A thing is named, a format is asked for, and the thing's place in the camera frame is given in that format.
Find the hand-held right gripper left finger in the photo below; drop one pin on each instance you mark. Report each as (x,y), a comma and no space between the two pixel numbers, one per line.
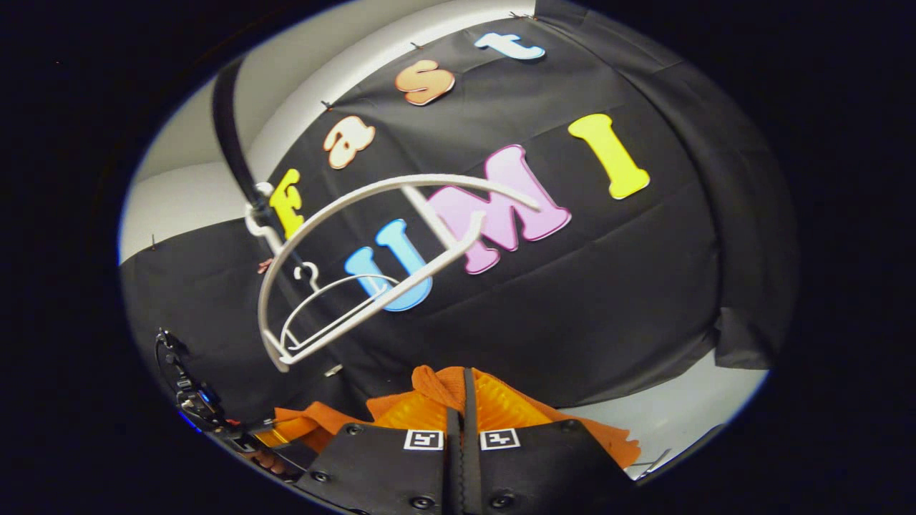
(386,472)

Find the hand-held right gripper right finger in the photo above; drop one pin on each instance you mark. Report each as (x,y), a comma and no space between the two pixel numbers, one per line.
(544,472)

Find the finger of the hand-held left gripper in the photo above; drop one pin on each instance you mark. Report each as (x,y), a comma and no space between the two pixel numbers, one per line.
(290,443)

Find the rust orange shirt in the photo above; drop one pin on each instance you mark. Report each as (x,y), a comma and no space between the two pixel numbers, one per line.
(435,379)

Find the small white clothes hanger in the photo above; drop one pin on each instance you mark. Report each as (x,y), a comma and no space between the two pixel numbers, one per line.
(336,282)

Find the large white clothes hanger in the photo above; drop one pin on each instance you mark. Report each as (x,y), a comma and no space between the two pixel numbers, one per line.
(336,211)

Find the black clothes rack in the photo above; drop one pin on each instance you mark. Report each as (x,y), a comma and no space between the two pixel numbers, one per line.
(227,129)

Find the white cloth clip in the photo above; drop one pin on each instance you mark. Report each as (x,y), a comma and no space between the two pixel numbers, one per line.
(333,370)

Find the red cloth clip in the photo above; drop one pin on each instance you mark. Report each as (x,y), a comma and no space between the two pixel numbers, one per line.
(265,266)

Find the black backdrop cloth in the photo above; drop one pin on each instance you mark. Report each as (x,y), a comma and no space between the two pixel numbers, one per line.
(608,286)

